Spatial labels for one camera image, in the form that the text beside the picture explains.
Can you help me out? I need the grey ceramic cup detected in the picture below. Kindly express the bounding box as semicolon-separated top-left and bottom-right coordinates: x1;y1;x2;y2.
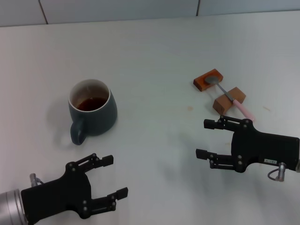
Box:
67;79;118;146

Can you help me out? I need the light brown wooden block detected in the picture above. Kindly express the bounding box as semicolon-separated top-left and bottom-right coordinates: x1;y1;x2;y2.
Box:
212;86;247;116

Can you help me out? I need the pink handled metal spoon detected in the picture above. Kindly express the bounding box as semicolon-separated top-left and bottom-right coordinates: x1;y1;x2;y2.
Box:
204;76;255;121

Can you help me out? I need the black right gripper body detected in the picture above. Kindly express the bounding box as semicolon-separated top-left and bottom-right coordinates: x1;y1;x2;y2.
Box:
231;119;300;173

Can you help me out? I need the dark tea liquid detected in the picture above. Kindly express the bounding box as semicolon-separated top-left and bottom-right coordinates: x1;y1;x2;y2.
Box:
76;96;109;111

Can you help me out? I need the reddish wooden spoon rest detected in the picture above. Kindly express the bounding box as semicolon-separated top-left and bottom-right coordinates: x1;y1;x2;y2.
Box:
193;67;224;92

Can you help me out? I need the left gripper cable connector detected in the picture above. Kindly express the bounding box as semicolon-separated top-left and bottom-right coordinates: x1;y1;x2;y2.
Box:
30;173;45;187

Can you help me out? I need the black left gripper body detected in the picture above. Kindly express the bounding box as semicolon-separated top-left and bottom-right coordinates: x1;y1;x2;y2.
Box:
20;161;92;225

